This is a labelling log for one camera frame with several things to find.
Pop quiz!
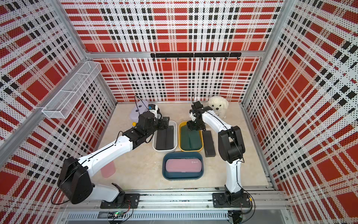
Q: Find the dark green pencil case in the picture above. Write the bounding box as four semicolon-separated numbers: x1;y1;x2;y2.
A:
180;125;192;151

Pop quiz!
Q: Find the dark grey pencil case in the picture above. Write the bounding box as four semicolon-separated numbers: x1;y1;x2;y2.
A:
155;129;167;150

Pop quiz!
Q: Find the black pencil case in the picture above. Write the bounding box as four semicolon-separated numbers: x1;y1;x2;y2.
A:
166;126;174;150
202;131;216;157

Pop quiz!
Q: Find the pink pencil case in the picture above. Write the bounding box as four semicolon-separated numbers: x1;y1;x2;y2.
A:
166;158;202;173
101;161;116;178

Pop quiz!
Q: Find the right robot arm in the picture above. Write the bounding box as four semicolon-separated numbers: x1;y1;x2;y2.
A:
186;101;245;206

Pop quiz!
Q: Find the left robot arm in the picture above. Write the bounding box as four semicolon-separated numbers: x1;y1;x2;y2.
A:
57;111;170;204

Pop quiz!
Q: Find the yellow storage box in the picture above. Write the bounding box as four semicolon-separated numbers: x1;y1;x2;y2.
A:
179;121;204;152

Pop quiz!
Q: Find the white storage box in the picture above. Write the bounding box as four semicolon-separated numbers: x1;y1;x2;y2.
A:
153;120;178;153

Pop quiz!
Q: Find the dark teal storage box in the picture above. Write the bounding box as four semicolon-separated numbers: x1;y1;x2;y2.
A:
162;152;204;181

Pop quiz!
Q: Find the lilac plastic container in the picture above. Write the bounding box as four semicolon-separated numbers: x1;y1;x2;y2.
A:
130;100;149;122

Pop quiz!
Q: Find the white plush dog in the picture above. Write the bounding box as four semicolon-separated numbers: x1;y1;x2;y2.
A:
207;96;229;119

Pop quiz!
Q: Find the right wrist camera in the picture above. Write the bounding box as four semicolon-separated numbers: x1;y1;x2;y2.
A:
190;112;196;120

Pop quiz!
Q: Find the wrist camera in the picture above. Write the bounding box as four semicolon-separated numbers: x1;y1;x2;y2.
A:
148;104;158;111
190;112;196;120

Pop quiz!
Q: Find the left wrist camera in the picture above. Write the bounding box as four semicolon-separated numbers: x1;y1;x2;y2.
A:
148;104;158;111

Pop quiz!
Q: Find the black hook rail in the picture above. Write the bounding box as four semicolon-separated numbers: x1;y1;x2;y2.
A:
150;52;242;59

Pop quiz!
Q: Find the metal base rail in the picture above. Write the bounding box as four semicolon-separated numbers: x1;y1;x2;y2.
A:
55;187;295;224

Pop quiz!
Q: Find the white wire basket shelf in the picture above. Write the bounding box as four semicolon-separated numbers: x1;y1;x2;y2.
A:
42;61;102;119

